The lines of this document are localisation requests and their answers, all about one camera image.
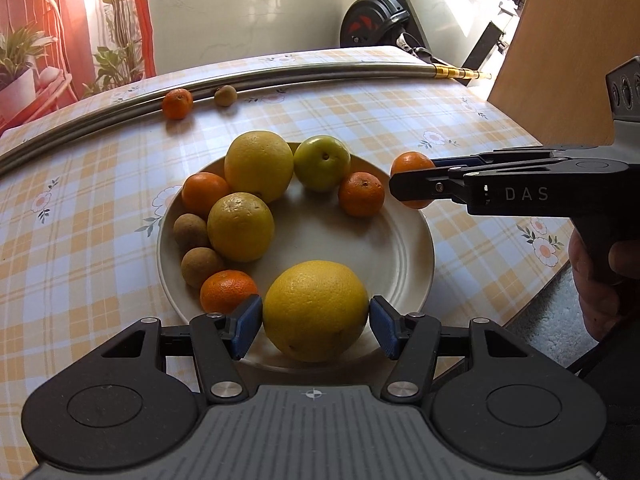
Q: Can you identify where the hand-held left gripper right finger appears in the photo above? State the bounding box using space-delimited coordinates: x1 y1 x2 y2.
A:
369 295 529 406

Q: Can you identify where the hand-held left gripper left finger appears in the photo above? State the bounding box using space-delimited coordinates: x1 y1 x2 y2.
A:
101 295 264 406

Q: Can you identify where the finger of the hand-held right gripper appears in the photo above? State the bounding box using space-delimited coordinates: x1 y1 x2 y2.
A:
431 145 601 168
389 162 501 210

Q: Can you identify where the orange tangerine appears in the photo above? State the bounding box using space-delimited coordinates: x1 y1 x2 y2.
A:
200 269 260 315
161 88 194 121
338 171 386 218
390 151 437 210
181 172 231 218

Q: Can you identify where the yellow lemon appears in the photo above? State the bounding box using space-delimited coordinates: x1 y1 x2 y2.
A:
262 260 371 363
207 192 276 263
223 130 295 204

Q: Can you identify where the beige round plate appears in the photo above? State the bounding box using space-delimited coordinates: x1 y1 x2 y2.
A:
156 152 435 373

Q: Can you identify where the person's right hand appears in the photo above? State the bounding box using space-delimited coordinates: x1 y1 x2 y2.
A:
569 232 640 341

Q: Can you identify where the brown wooden board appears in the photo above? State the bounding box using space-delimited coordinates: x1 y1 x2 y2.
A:
487 0 640 128

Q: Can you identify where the stainless steel pole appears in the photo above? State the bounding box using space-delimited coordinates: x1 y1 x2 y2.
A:
0 61 493 158
0 66 436 173

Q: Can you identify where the black exercise bike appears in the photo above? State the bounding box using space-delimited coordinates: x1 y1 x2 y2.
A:
339 0 536 81

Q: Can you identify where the checked floral tablecloth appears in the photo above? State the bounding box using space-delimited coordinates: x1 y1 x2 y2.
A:
0 45 583 461

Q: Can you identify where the person's dark clothing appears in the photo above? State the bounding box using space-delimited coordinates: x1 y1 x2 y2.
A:
565 305 640 480

